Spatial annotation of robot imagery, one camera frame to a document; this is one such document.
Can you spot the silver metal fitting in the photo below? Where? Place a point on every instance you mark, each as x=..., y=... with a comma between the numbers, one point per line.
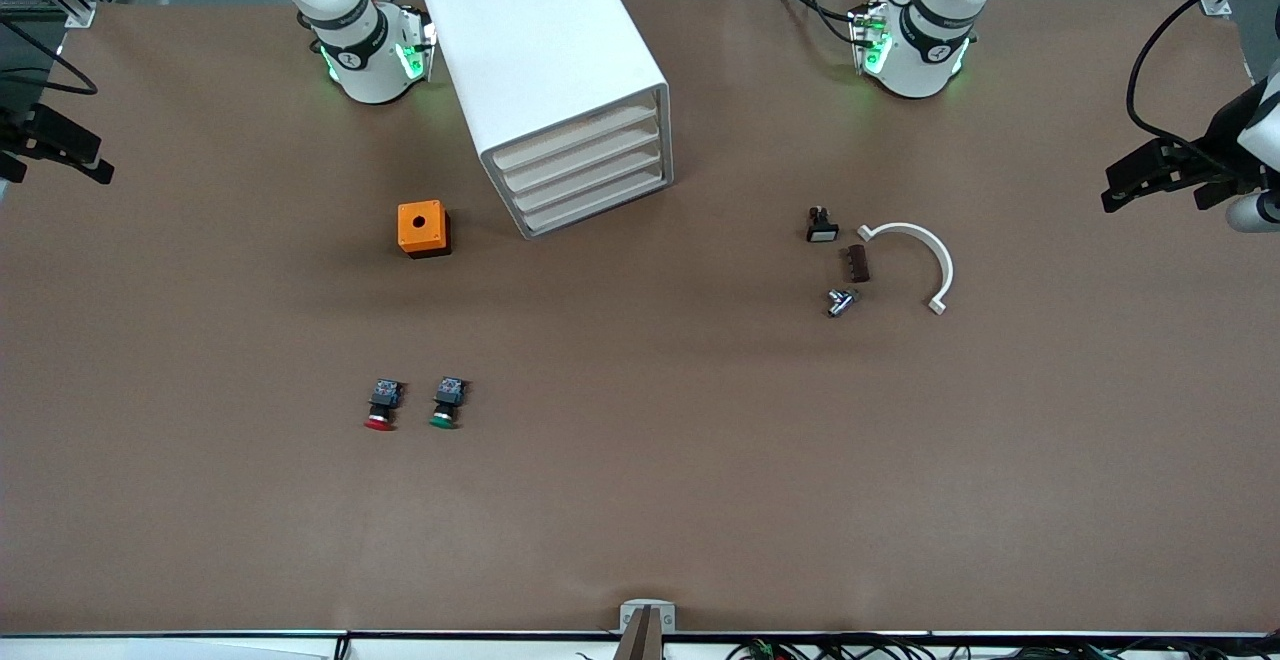
x=841, y=301

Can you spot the white table edge rail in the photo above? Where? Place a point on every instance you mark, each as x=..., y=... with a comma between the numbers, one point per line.
x=200, y=645

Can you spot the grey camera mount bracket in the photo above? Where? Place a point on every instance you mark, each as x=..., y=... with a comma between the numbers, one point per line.
x=648, y=610

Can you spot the brown camera support post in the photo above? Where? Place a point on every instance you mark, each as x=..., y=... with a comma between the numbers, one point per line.
x=640, y=640

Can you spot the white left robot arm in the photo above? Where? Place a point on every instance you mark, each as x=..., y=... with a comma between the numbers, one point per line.
x=915, y=55

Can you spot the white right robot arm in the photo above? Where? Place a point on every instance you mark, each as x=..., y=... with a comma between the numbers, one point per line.
x=365, y=65

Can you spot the dark brown small block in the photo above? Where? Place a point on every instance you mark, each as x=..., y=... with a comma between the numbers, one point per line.
x=857, y=264

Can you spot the orange button enclosure box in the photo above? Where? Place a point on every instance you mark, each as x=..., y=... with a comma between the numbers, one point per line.
x=420, y=230

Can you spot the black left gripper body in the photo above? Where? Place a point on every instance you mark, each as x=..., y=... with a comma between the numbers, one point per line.
x=1208, y=153

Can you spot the red mushroom push button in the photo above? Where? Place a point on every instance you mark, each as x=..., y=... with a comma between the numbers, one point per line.
x=383, y=405

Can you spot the brown table cover sheet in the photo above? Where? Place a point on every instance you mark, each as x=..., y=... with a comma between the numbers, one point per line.
x=640, y=460

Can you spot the green mushroom push button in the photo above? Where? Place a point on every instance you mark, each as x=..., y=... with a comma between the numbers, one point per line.
x=447, y=403

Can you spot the white curved plastic bracket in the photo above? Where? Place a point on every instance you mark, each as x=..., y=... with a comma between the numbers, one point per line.
x=944, y=265

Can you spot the black switch with white face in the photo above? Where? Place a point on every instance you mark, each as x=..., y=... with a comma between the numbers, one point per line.
x=821, y=227

